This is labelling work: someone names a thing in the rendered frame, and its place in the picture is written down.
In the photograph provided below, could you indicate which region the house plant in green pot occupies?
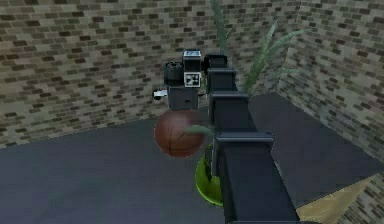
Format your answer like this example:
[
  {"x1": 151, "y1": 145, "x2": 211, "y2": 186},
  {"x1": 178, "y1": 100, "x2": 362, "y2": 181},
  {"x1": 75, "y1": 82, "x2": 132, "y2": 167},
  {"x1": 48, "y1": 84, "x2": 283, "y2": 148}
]
[{"x1": 184, "y1": 0, "x2": 313, "y2": 208}]

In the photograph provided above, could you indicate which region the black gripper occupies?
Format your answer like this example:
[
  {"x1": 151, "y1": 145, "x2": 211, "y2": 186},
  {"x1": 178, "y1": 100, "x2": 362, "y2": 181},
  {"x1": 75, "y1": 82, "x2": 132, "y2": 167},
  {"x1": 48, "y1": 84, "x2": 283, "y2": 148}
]
[{"x1": 152, "y1": 61, "x2": 201, "y2": 111}]

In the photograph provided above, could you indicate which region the brown basketball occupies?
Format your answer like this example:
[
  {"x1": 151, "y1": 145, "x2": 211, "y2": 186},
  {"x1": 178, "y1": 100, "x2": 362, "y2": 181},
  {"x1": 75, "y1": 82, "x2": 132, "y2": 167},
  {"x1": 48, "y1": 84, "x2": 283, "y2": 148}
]
[{"x1": 153, "y1": 109, "x2": 208, "y2": 159}]

